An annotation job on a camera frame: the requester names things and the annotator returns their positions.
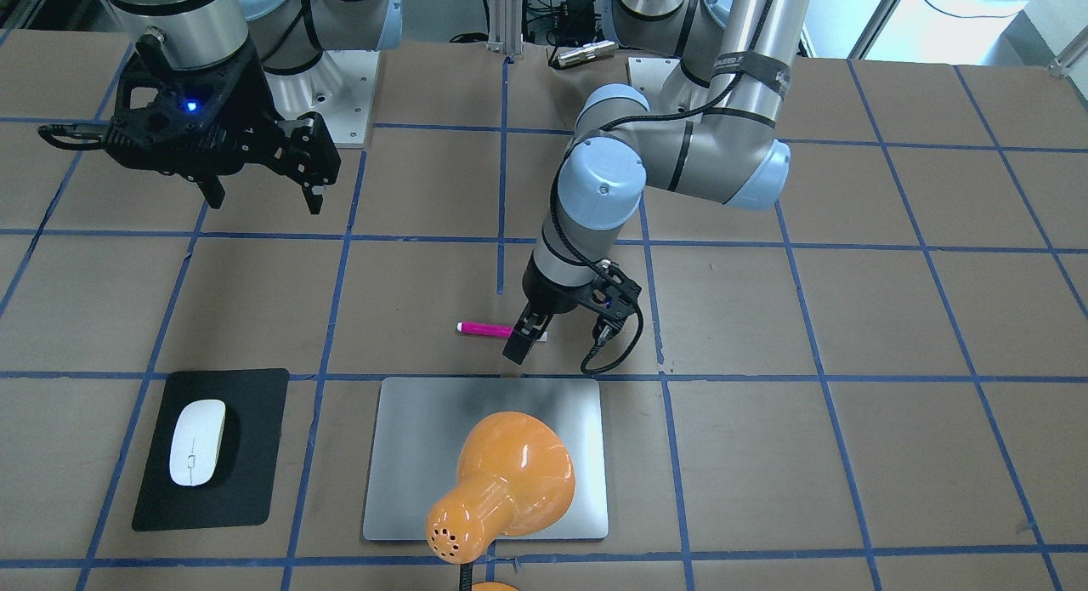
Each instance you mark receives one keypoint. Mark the orange desk lamp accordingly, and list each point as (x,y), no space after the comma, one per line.
(514,477)

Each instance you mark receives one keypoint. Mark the silver metal cylinder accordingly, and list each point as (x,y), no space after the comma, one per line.
(585,54)

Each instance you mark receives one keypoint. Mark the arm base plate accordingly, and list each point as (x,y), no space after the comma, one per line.
(340,85)
(661,81)

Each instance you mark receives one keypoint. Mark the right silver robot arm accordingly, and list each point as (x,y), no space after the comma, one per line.
(287,34)

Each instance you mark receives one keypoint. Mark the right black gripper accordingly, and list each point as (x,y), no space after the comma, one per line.
(252,96)

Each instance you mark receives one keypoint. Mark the aluminium frame post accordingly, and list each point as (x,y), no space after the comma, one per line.
(505,35)

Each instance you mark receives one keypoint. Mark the silver laptop notebook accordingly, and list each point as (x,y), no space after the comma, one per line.
(422,424)

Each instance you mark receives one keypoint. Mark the white computer mouse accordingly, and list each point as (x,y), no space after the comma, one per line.
(196,441)

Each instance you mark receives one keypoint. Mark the pink marker pen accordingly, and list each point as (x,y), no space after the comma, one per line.
(485,330)

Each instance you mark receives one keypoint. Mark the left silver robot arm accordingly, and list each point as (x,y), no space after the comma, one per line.
(709,134)

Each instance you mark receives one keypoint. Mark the black mousepad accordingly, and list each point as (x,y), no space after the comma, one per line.
(240,491)

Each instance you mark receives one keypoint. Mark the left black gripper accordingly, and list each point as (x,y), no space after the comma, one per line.
(548,292)

